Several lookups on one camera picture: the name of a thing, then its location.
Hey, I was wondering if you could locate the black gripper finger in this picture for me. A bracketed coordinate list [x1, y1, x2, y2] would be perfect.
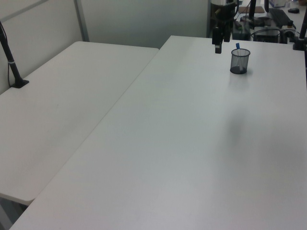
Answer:
[223, 23, 232, 43]
[212, 26, 223, 55]

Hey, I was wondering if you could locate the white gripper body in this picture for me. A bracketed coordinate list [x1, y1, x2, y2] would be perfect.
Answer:
[213, 4, 238, 25]

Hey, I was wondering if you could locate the dark electronics box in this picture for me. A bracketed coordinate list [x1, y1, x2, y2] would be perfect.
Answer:
[232, 20, 250, 39]

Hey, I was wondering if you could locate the black monitor stand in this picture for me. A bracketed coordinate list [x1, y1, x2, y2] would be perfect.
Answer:
[241, 0, 265, 26]

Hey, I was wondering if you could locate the black mesh pen cup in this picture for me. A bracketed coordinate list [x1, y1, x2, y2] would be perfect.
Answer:
[230, 48, 251, 75]

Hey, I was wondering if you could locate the brown mouse pad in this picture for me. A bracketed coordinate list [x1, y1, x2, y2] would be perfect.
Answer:
[239, 6, 264, 14]

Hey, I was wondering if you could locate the white and blue box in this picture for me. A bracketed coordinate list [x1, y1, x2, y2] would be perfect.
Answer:
[268, 0, 292, 8]

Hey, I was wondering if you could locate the black computer keyboard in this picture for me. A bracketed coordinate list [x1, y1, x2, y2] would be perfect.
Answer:
[268, 8, 292, 27]

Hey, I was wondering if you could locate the silver metal device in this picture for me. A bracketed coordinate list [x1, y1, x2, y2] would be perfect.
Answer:
[281, 20, 297, 44]

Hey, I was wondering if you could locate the black camera stand pole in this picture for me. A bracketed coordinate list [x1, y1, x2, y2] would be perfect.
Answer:
[0, 21, 30, 90]
[292, 13, 307, 51]

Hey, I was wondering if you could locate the grey partition frame post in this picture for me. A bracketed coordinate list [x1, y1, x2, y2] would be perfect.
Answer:
[73, 0, 90, 43]

